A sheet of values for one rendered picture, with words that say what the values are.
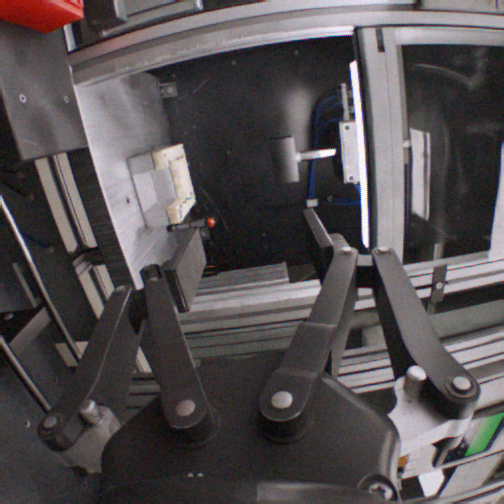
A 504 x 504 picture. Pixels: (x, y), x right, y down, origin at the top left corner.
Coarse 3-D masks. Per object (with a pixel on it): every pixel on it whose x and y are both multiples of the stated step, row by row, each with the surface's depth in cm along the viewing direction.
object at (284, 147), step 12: (276, 144) 55; (288, 144) 55; (276, 156) 56; (288, 156) 56; (300, 156) 58; (312, 156) 58; (324, 156) 58; (336, 156) 58; (276, 168) 57; (288, 168) 57; (276, 180) 58; (288, 180) 58
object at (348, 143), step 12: (348, 120) 56; (336, 132) 55; (348, 132) 52; (336, 144) 57; (348, 144) 53; (348, 156) 54; (336, 168) 61; (348, 168) 55; (360, 168) 55; (348, 180) 56; (360, 180) 56; (360, 192) 62; (348, 204) 73
